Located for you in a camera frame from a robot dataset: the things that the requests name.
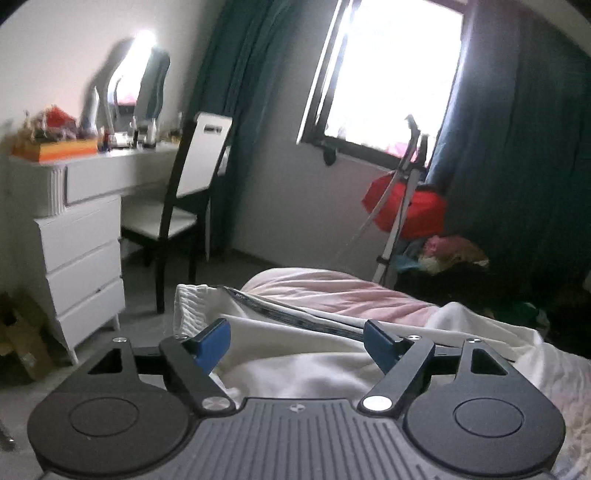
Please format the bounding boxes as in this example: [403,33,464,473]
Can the white sweatpants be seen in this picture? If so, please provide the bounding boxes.
[174,285,561,402]

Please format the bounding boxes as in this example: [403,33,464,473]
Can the pile of clothes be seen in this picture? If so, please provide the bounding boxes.
[394,235,489,275]

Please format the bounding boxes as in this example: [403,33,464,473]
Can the red bag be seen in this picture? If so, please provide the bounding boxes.
[362,174,447,240]

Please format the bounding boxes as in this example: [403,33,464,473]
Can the cardboard box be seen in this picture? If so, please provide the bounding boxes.
[1,291,54,381]

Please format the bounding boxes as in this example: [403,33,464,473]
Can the pastel bed sheet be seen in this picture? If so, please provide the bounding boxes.
[235,268,590,479]

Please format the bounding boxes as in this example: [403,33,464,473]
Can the white dresser desk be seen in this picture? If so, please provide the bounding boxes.
[7,143,178,364]

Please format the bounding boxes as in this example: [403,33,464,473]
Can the garment steamer stand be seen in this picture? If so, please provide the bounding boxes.
[341,115,431,285]

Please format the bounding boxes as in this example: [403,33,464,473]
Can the black white chair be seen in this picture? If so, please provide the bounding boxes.
[121,112,232,314]

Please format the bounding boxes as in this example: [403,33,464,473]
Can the teal curtain right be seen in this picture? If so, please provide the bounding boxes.
[428,1,590,323]

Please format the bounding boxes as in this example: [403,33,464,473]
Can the teal curtain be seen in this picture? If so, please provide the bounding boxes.
[428,1,590,323]
[184,0,343,259]

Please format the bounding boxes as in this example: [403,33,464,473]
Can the orange box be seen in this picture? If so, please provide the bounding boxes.
[11,139,98,163]

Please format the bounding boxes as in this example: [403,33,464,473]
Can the wavy vanity mirror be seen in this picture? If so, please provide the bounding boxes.
[87,29,171,133]

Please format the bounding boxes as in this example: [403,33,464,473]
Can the teal curtain left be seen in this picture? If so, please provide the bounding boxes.
[184,0,343,259]

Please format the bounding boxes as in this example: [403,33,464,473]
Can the window with dark frame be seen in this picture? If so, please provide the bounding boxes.
[297,1,468,169]

